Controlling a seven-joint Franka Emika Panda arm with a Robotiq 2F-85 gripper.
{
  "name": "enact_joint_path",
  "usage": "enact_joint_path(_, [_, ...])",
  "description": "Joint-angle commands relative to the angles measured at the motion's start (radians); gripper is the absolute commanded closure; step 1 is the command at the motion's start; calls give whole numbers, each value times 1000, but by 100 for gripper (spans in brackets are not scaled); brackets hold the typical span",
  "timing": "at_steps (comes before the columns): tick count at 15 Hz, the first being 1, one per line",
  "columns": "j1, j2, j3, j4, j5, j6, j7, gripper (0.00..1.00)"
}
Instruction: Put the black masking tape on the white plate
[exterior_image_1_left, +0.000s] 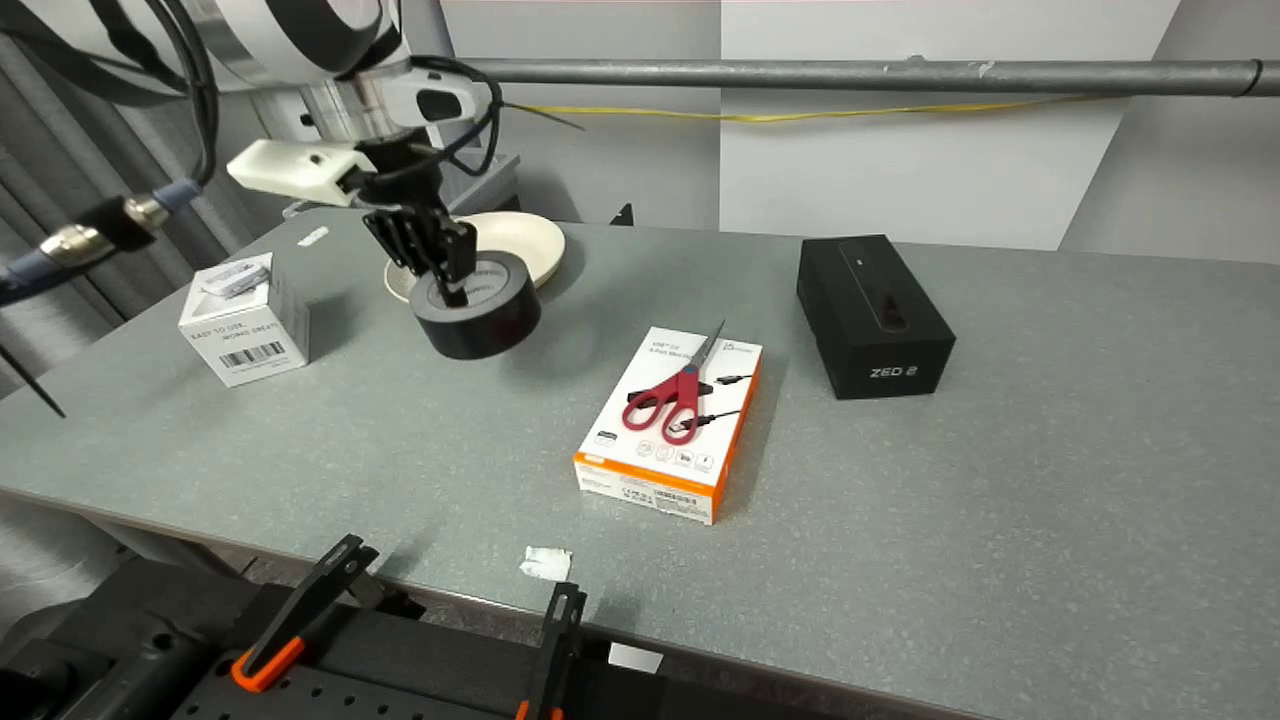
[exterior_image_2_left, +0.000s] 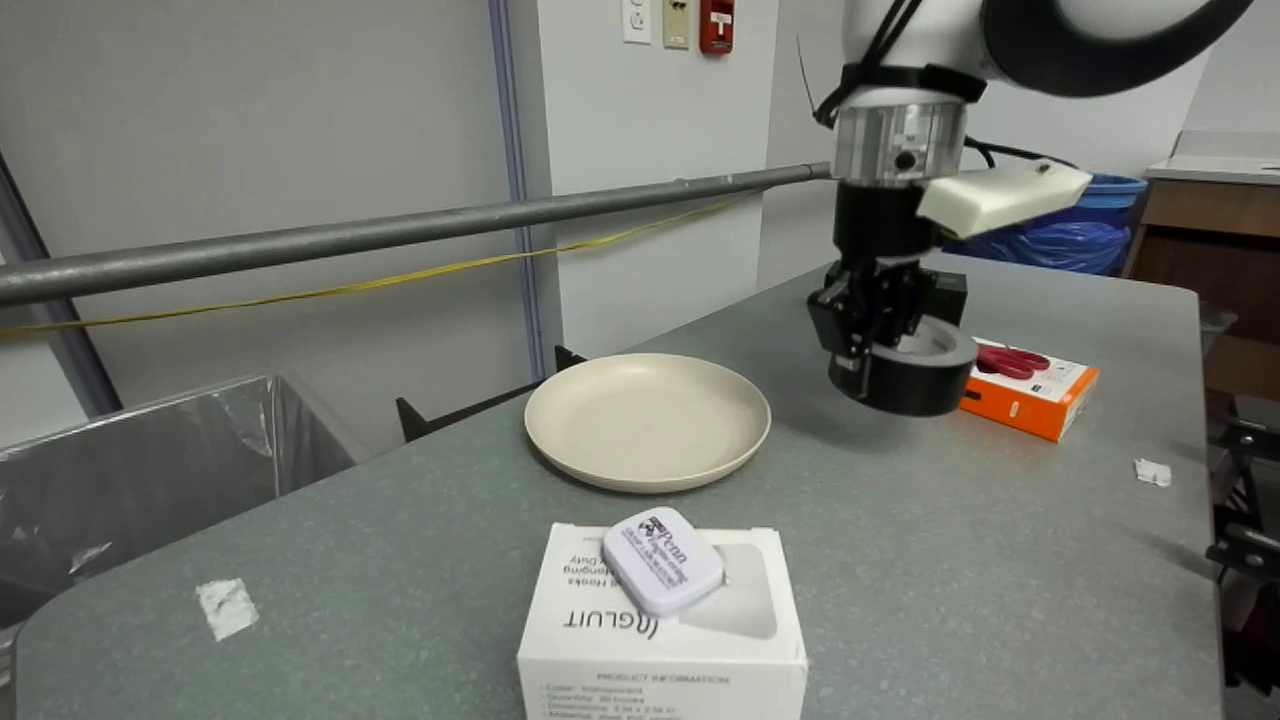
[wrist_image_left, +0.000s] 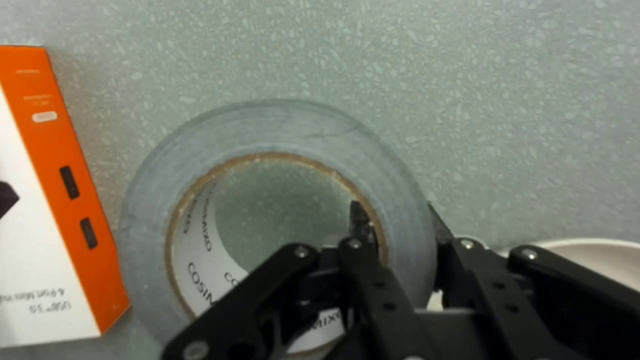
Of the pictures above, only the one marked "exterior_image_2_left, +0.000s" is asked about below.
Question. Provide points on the white product carton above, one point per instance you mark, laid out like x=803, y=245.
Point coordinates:
x=641, y=665

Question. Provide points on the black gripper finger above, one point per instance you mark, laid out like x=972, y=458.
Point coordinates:
x=842, y=326
x=908, y=314

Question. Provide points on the beige wall plate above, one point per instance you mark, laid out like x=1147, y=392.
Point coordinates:
x=677, y=21

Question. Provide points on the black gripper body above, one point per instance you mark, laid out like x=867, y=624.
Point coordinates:
x=876, y=226

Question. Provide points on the grey bin with clear liner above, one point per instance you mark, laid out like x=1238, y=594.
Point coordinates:
x=147, y=473

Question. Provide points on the white light switch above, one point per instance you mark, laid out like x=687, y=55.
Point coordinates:
x=638, y=18

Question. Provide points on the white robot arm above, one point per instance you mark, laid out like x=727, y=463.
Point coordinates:
x=892, y=143

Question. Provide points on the blue grey vertical post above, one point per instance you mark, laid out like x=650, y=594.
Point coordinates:
x=528, y=107

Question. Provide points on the black masking tape roll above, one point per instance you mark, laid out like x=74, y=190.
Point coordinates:
x=927, y=389

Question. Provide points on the brown wooden cabinet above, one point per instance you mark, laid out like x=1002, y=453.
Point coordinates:
x=1214, y=253

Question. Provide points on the grey metal rail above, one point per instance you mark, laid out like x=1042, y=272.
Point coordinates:
x=400, y=229

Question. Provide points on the orange and white flat box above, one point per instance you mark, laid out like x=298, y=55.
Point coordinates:
x=1027, y=409

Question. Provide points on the red fire alarm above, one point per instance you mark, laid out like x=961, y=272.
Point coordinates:
x=718, y=26

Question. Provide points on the white tape piece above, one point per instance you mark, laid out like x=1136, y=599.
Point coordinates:
x=227, y=611

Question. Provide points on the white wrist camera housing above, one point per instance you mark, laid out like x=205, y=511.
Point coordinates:
x=1002, y=198

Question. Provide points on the black equipment stand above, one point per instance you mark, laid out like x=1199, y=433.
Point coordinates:
x=1255, y=546

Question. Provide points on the small white grey device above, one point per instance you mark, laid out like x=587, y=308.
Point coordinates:
x=661, y=561

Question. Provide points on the cream white round plate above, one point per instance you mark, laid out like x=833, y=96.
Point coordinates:
x=645, y=420

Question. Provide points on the grey diagonal strut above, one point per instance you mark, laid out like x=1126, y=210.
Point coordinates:
x=62, y=304

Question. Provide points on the small white paper scrap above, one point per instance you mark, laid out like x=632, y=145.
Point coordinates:
x=1152, y=473

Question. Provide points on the blue lined trash bin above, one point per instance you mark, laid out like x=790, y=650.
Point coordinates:
x=1065, y=240

